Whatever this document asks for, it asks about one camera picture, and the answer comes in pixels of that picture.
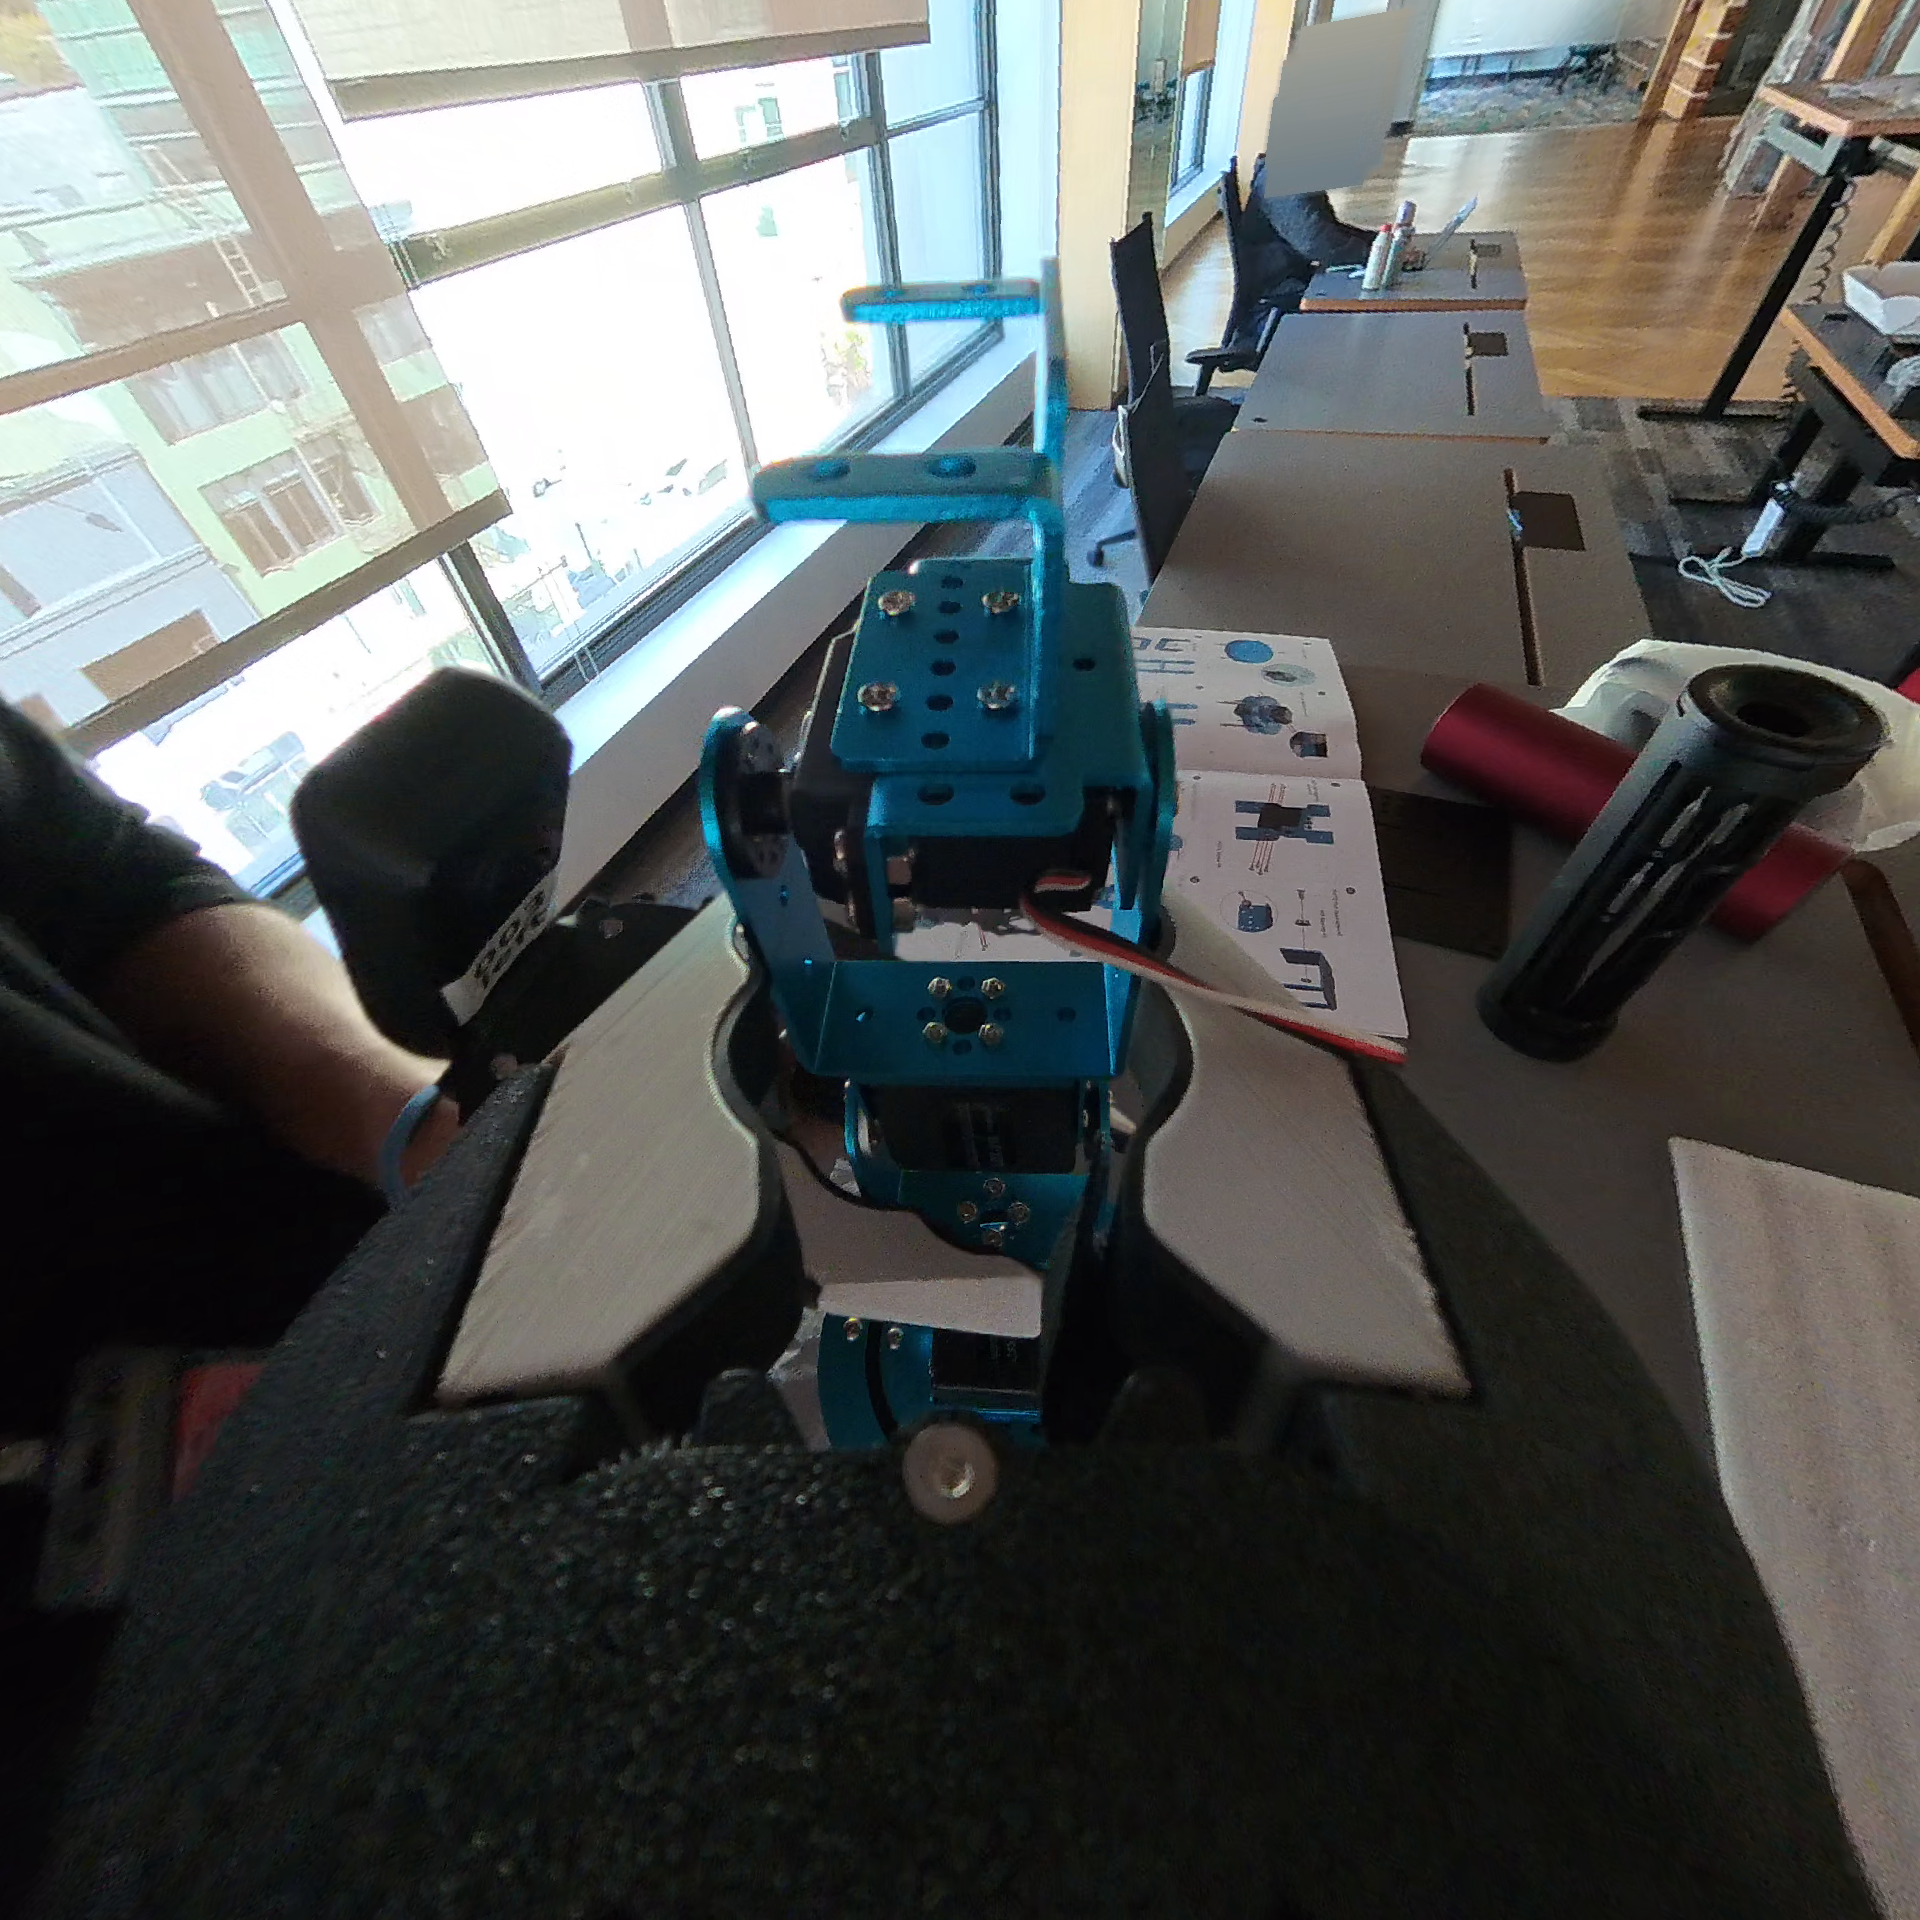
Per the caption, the person's left forearm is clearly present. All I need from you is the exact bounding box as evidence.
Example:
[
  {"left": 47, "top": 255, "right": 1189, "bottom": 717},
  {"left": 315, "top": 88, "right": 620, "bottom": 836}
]
[{"left": 106, "top": 898, "right": 452, "bottom": 1203}]

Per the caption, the red lanyard card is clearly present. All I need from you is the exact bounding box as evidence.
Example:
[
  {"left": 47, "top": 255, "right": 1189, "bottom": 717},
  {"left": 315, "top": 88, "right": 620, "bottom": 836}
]
[{"left": 35, "top": 1348, "right": 289, "bottom": 1616}]

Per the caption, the black office chair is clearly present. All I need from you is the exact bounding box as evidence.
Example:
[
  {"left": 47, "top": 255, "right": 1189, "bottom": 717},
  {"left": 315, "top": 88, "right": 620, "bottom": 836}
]
[
  {"left": 1088, "top": 208, "right": 1237, "bottom": 603},
  {"left": 1186, "top": 155, "right": 1280, "bottom": 398}
]

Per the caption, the dark red metal bottle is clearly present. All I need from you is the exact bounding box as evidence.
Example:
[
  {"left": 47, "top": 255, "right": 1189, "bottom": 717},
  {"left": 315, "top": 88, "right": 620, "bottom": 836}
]
[{"left": 1421, "top": 682, "right": 1855, "bottom": 944}]

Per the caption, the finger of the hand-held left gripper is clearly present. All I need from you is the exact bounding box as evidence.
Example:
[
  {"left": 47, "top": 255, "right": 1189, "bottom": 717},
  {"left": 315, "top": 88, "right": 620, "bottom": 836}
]
[{"left": 781, "top": 1168, "right": 1039, "bottom": 1334}]

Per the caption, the person's black clothing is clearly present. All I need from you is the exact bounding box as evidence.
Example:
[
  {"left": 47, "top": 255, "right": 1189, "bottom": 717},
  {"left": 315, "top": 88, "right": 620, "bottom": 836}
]
[{"left": 0, "top": 695, "right": 391, "bottom": 1650}]

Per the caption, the blue toy robot arm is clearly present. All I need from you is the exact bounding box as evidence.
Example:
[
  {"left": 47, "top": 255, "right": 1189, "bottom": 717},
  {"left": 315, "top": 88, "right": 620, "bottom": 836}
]
[{"left": 697, "top": 255, "right": 1178, "bottom": 1457}]

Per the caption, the blue wristband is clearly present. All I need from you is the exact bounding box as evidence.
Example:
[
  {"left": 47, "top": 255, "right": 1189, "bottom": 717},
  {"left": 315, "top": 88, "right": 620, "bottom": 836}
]
[{"left": 376, "top": 1082, "right": 455, "bottom": 1203}]

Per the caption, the crumpled white cloth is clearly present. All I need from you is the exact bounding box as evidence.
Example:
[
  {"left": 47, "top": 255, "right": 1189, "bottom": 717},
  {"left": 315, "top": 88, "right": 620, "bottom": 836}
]
[{"left": 1553, "top": 636, "right": 1920, "bottom": 860}]

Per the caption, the assembly instruction manual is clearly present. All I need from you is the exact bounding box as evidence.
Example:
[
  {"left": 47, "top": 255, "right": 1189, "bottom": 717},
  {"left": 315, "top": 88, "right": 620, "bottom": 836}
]
[{"left": 1133, "top": 622, "right": 1411, "bottom": 1043}]

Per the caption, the large glass window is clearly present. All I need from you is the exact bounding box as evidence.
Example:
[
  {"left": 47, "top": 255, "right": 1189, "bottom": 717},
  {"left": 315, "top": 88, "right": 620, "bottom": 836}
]
[{"left": 0, "top": 0, "right": 1052, "bottom": 902}]

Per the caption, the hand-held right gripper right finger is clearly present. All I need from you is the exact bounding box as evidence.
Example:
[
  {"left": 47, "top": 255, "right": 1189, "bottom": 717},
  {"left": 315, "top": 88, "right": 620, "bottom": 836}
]
[{"left": 1126, "top": 959, "right": 1471, "bottom": 1400}]

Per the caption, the white foam sheet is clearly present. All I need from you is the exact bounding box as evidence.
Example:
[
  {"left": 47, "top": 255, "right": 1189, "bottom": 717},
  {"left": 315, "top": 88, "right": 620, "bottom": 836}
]
[{"left": 1669, "top": 1138, "right": 1920, "bottom": 1920}]

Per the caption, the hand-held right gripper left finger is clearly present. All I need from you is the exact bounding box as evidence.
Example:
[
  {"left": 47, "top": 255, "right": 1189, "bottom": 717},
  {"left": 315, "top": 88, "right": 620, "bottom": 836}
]
[{"left": 435, "top": 899, "right": 799, "bottom": 1407}]

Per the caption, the black cylindrical object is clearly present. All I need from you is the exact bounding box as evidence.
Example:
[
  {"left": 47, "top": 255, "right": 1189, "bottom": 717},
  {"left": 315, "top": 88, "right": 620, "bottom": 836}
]
[{"left": 1477, "top": 668, "right": 1892, "bottom": 1062}]

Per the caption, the red white servo cable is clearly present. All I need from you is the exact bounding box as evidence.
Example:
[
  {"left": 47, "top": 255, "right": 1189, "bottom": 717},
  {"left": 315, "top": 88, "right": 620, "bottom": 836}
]
[{"left": 1021, "top": 867, "right": 1411, "bottom": 1070}]

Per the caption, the grey desk with cable slot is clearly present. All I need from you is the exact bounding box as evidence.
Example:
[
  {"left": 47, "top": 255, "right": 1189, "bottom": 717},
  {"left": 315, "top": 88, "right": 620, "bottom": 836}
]
[
  {"left": 1138, "top": 441, "right": 1655, "bottom": 690},
  {"left": 1228, "top": 312, "right": 1555, "bottom": 447}
]

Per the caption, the dark grey desk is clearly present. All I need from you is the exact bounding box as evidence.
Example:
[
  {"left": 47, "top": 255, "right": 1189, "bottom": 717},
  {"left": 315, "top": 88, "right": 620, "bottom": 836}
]
[{"left": 1108, "top": 659, "right": 1920, "bottom": 1920}]

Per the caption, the black flat tray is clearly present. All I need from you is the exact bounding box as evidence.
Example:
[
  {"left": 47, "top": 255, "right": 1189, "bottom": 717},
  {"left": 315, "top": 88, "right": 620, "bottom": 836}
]
[{"left": 1357, "top": 786, "right": 1520, "bottom": 963}]

